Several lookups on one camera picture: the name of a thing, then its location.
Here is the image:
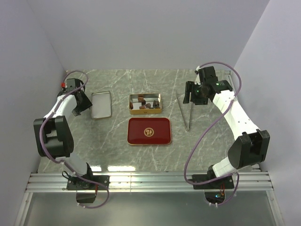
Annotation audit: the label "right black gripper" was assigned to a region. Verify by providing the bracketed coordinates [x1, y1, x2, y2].
[182, 81, 209, 105]

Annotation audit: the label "silver tin lid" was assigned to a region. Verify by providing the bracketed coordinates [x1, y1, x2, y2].
[91, 91, 112, 120]

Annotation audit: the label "long metal tweezers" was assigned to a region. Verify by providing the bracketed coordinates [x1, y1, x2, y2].
[175, 91, 193, 132]

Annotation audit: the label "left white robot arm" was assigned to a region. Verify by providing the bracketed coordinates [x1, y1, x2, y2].
[33, 78, 95, 190]

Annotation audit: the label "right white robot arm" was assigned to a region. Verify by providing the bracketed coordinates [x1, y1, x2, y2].
[183, 62, 270, 188]

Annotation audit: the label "gold tin box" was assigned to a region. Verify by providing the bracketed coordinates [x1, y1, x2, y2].
[129, 93, 162, 115]

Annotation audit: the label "red gold-rimmed tray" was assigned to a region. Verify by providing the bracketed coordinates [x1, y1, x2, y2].
[127, 117, 172, 145]

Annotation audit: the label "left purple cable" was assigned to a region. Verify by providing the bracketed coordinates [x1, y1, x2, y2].
[40, 71, 110, 210]

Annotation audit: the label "purple cable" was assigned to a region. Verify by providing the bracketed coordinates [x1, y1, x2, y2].
[183, 62, 242, 207]
[40, 71, 110, 210]

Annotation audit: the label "side aluminium rail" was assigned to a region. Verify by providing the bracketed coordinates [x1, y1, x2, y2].
[224, 70, 261, 172]

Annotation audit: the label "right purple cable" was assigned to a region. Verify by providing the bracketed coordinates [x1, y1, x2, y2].
[183, 62, 242, 207]

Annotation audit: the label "aluminium mounting rail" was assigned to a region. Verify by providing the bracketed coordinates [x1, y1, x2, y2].
[25, 171, 274, 193]

